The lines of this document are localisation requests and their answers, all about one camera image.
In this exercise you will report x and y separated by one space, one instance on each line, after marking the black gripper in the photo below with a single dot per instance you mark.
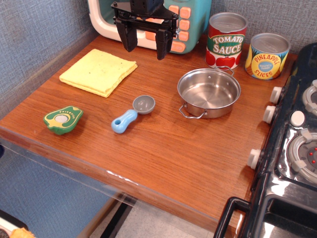
145 15

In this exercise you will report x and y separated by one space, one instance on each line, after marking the blue spoon with grey bowl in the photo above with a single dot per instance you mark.
142 105

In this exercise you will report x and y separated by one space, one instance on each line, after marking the yellow folded rag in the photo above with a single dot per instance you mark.
98 72

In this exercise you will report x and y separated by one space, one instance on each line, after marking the white stove knob top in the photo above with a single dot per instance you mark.
275 95

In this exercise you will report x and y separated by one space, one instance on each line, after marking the white stove knob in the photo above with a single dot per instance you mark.
268 114
253 158
275 95

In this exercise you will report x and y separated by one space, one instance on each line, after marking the teal toy microwave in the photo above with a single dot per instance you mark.
193 21

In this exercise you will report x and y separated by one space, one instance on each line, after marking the tomato sauce can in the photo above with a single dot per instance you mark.
225 41

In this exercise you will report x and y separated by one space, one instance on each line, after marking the green toy avocado half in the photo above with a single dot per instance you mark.
63 120

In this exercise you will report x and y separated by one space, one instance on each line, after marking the pineapple slices can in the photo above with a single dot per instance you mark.
267 55

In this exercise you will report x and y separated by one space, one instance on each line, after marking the white stove knob middle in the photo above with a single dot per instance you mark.
268 114

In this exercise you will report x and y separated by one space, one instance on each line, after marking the white stove knob bottom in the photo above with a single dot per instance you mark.
253 158

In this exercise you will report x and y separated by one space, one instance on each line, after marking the black toy stove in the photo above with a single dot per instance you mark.
283 200

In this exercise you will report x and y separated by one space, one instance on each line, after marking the steel pot with handles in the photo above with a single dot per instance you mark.
207 93

